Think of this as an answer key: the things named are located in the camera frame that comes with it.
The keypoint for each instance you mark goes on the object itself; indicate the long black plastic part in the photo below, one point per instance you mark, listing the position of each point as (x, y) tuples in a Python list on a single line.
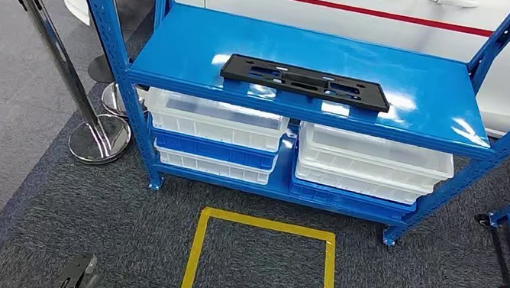
[(369, 99)]

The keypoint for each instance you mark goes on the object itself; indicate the blue metal shelf rack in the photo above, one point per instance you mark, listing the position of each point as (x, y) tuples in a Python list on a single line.
[(300, 52)]

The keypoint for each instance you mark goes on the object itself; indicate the white plastic bin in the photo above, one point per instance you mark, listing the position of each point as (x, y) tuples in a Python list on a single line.
[(210, 166), (375, 162), (216, 129), (361, 185)]

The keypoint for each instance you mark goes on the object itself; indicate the yellow floor tape square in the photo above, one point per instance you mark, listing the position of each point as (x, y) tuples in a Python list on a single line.
[(268, 223)]

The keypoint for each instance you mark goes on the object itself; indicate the black round stand base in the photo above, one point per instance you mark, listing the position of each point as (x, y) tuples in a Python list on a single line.
[(100, 69)]

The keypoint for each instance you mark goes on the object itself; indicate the chrome stanchion post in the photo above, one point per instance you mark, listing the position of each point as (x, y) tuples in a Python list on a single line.
[(63, 61), (113, 100)]

